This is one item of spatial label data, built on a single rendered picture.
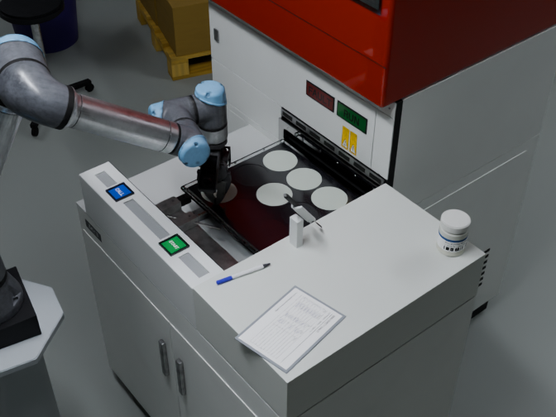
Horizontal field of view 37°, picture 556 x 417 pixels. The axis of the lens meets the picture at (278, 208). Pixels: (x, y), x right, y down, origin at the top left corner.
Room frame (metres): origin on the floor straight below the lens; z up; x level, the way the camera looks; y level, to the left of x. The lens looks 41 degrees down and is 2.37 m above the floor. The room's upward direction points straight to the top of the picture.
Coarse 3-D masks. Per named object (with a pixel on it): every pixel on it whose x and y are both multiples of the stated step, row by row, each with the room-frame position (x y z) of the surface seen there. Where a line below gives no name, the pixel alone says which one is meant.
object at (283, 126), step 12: (288, 120) 2.06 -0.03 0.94; (300, 132) 2.00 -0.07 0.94; (288, 144) 2.04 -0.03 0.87; (312, 144) 1.95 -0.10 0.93; (312, 156) 1.97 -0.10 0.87; (324, 156) 1.91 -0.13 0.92; (336, 156) 1.88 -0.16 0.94; (324, 168) 1.92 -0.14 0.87; (348, 168) 1.83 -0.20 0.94; (336, 180) 1.87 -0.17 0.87; (360, 180) 1.80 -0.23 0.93; (372, 180) 1.77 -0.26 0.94; (360, 192) 1.81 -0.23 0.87
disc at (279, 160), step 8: (272, 152) 1.96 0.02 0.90; (280, 152) 1.96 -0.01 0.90; (288, 152) 1.96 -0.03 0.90; (264, 160) 1.92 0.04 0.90; (272, 160) 1.92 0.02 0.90; (280, 160) 1.92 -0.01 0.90; (288, 160) 1.92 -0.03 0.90; (296, 160) 1.92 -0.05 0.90; (272, 168) 1.88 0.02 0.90; (280, 168) 1.88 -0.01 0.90; (288, 168) 1.88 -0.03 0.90
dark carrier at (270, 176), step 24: (240, 168) 1.88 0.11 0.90; (264, 168) 1.88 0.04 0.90; (312, 168) 1.88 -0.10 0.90; (192, 192) 1.77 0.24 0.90; (240, 192) 1.77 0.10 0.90; (312, 192) 1.77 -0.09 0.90; (240, 216) 1.67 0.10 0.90; (264, 216) 1.67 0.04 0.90; (288, 216) 1.67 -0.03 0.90; (264, 240) 1.58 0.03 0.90
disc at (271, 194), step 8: (272, 184) 1.81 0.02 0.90; (280, 184) 1.81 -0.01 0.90; (256, 192) 1.77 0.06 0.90; (264, 192) 1.77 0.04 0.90; (272, 192) 1.77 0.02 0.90; (280, 192) 1.77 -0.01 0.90; (288, 192) 1.77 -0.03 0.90; (264, 200) 1.74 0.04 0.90; (272, 200) 1.74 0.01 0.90; (280, 200) 1.74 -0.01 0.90
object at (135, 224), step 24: (96, 168) 1.80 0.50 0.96; (96, 192) 1.70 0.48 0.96; (96, 216) 1.72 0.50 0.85; (120, 216) 1.60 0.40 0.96; (144, 216) 1.61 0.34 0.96; (120, 240) 1.62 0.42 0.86; (144, 240) 1.51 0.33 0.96; (144, 264) 1.53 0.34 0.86; (168, 264) 1.43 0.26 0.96; (192, 264) 1.43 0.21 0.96; (216, 264) 1.43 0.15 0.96; (168, 288) 1.44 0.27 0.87; (192, 288) 1.35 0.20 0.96; (192, 312) 1.35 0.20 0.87
